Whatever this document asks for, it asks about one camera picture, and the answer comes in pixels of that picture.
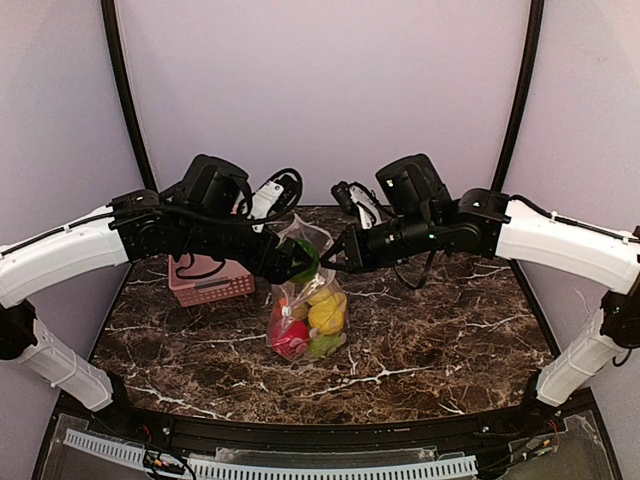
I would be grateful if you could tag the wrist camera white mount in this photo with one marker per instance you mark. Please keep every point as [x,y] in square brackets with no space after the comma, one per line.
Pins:
[276,197]
[357,200]

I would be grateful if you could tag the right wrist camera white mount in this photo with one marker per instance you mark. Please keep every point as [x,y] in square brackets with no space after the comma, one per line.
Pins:
[357,200]

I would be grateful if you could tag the pink plastic basket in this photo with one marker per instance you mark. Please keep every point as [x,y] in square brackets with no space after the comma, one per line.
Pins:
[203,280]

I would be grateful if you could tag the white slotted cable duct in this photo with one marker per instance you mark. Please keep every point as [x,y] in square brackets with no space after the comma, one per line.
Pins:
[227,463]

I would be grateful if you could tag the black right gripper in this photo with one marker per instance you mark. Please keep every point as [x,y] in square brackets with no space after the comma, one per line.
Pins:
[352,247]

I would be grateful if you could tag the light green toy lettuce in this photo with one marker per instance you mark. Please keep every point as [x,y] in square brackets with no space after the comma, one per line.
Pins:
[322,345]

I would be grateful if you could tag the black frame post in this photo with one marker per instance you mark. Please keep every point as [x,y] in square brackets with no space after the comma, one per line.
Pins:
[123,88]
[525,75]

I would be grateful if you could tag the black front rail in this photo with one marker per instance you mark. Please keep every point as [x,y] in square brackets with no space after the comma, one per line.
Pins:
[487,432]

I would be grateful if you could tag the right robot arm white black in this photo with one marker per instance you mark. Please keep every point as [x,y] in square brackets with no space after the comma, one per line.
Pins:
[491,224]

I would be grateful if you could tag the left black frame post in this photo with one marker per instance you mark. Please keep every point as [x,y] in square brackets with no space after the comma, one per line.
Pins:
[123,88]

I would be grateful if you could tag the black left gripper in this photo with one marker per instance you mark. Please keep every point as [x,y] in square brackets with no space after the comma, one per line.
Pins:
[273,250]

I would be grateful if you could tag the clear zip top bag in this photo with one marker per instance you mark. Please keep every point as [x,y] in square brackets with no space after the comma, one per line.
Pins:
[298,295]

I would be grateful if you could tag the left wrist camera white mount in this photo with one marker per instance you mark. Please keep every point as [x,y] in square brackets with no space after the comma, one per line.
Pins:
[276,197]

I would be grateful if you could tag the yellow toy food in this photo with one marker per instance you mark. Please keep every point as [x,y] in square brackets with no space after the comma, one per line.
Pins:
[327,313]

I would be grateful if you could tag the red toy food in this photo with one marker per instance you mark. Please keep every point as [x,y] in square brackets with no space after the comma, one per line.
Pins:
[289,341]

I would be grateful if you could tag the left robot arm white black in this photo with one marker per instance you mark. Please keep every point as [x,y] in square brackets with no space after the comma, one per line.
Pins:
[212,211]

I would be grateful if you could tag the right black frame post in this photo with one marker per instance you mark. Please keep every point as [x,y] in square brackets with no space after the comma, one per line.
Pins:
[525,75]

